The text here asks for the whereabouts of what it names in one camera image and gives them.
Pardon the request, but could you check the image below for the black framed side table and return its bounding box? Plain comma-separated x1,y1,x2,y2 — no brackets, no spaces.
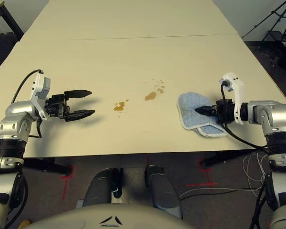
0,1,24,36

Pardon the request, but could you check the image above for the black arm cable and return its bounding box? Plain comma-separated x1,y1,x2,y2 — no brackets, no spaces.
10,69,44,139
220,81,270,148

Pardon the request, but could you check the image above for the light blue terry rag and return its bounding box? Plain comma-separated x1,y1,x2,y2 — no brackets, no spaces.
177,92,228,138

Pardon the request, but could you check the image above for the brown liquid spill with droplets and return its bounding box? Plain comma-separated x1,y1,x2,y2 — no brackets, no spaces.
144,78,165,101

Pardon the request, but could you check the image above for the small brown liquid spill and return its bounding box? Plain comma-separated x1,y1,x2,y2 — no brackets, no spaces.
113,99,130,119

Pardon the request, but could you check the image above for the black tripod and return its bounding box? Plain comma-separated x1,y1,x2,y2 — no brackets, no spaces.
243,0,286,41

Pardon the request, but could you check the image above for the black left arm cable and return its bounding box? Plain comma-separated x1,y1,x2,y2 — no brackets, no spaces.
10,69,44,139

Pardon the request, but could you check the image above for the grey left robot leg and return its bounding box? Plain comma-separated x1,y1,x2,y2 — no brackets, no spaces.
82,167,123,207

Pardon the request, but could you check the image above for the grey robot torso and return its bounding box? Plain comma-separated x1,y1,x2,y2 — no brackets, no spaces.
26,204,194,229

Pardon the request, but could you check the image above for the grey floor cable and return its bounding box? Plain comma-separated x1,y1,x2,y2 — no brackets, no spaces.
178,187,263,198

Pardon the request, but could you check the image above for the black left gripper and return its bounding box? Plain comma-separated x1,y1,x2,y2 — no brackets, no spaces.
44,89,96,123

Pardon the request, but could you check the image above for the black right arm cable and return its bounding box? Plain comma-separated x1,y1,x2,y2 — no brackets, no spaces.
220,81,270,148

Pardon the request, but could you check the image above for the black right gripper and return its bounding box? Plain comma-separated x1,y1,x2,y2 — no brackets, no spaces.
194,99,236,124

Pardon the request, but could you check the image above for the black foam floor mat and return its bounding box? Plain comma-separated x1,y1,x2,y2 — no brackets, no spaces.
0,33,21,77

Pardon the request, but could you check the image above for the white cable tangle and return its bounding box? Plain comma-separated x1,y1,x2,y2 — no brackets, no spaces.
242,152,270,198

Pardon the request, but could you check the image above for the grey robot leg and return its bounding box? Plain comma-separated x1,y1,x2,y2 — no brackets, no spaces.
82,167,123,207
144,164,183,219

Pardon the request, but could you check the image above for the grey right robot leg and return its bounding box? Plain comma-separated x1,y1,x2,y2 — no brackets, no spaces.
144,164,183,219

